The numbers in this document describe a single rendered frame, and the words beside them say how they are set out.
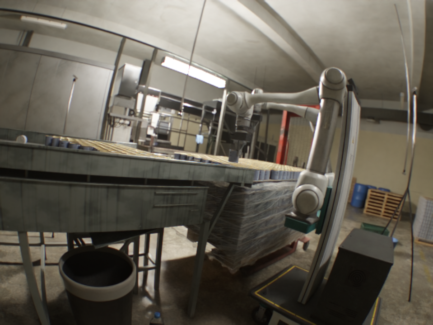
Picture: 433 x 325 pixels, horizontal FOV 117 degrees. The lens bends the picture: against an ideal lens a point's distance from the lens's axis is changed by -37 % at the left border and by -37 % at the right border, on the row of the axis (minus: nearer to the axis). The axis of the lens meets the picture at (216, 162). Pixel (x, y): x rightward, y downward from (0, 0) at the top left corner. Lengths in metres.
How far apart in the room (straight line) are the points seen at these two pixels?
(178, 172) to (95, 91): 2.82
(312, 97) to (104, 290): 1.45
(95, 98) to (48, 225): 2.88
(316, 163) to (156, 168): 0.75
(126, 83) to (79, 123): 0.97
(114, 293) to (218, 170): 0.84
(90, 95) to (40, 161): 2.83
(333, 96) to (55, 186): 1.29
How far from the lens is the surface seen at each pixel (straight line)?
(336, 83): 1.08
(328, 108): 1.09
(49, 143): 1.83
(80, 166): 0.88
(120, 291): 1.05
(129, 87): 3.53
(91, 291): 1.02
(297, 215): 1.26
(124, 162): 0.91
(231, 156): 1.35
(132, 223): 1.03
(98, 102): 3.63
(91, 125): 3.60
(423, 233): 5.81
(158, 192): 1.02
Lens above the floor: 1.24
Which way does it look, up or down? 3 degrees down
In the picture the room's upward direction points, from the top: 9 degrees clockwise
